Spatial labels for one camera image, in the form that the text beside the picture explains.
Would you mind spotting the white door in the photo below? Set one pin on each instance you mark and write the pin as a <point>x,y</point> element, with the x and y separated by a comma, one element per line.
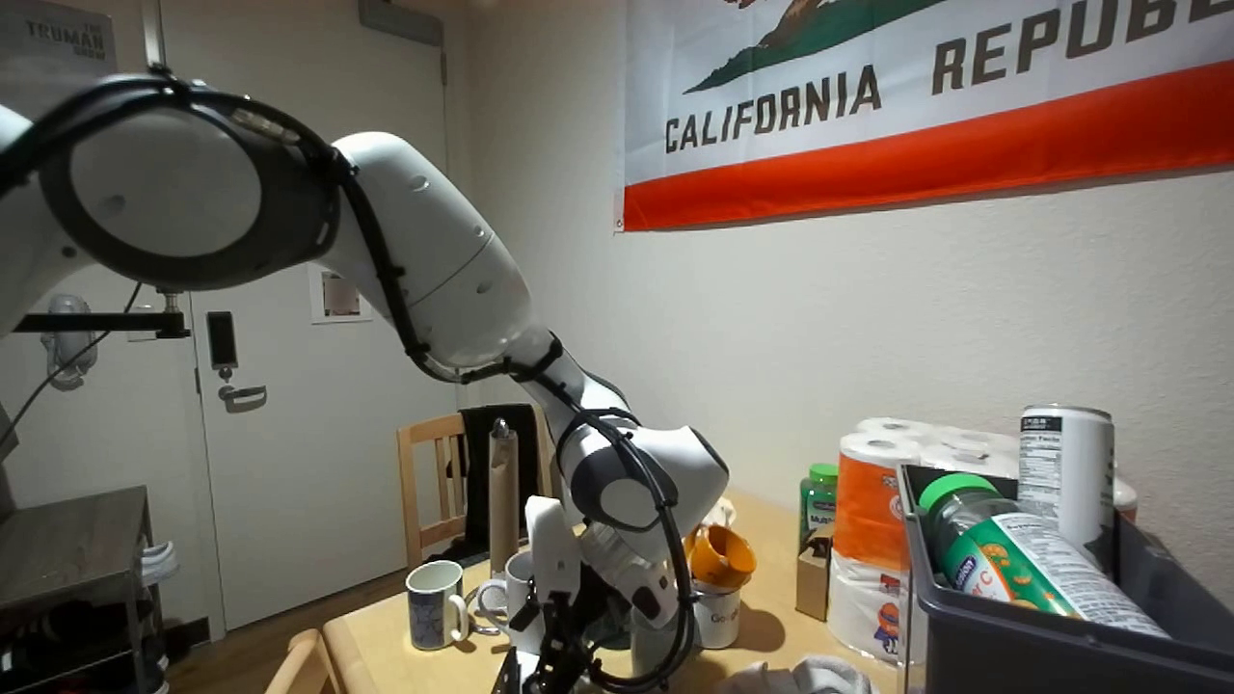
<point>311,489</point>

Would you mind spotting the black door keypad lock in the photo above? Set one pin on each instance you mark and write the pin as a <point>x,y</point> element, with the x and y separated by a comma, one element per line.
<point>221,341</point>

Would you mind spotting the tall cardboard tube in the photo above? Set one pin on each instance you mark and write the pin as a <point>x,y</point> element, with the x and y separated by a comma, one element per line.
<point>502,496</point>

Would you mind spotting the small cardboard box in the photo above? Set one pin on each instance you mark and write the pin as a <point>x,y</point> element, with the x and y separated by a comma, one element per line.
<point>813,579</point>

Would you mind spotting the small picture on door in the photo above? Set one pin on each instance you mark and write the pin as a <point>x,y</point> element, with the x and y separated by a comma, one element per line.
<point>341,300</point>

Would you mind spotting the door closer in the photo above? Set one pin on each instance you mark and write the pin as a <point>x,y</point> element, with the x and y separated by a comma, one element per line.
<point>400,22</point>

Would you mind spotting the white canister with label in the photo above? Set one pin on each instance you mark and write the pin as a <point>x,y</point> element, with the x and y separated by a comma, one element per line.
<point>1065,468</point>

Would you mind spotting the California Republic flag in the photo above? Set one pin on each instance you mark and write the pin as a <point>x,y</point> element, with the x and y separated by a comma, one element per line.
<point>928,101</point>

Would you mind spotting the light wooden chair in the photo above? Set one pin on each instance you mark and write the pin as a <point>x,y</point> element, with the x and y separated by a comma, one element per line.
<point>431,489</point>

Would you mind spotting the white bowl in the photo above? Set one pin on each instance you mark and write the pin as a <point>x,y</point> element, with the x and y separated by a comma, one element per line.
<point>156,561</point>

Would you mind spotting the white wall-mounted fan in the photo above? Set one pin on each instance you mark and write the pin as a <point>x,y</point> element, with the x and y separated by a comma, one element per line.
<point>62,351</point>

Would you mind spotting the metal cabinet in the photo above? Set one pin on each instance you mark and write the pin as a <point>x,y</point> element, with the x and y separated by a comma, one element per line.
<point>62,566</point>

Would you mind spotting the grey wall sign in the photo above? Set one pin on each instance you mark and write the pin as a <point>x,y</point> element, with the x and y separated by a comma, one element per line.
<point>60,29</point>

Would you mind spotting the clear plastic wrapper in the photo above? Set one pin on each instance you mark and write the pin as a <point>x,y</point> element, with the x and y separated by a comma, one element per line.
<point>804,678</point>

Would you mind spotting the paper towel roll pack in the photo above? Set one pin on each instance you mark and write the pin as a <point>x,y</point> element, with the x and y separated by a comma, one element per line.
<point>882,541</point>

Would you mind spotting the green-lidded wipes bottle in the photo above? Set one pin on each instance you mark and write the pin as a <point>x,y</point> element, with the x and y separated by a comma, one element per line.
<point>1029,561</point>

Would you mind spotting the white mug with dark print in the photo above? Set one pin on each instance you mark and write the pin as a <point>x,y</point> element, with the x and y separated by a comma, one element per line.
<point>435,603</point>

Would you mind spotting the black plastic bin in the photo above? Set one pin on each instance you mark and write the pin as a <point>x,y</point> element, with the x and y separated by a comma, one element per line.
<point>1004,649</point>

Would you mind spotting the orange cup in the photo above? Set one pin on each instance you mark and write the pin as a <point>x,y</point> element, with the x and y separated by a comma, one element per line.
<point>724,556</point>

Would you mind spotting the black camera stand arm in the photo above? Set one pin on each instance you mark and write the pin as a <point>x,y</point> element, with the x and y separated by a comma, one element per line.
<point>99,326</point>

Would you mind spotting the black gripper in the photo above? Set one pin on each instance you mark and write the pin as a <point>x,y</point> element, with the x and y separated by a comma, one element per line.
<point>552,656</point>

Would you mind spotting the green box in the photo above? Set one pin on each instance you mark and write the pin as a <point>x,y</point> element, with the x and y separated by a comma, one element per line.
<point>818,503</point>

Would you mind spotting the wooden chair back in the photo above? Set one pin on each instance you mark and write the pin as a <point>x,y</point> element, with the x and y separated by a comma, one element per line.
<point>305,665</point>

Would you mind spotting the black flat panel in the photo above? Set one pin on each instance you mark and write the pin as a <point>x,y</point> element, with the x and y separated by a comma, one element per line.
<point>524,428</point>

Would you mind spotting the white mug with faint print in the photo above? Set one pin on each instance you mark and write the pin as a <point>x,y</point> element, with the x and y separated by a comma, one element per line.
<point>720,620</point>

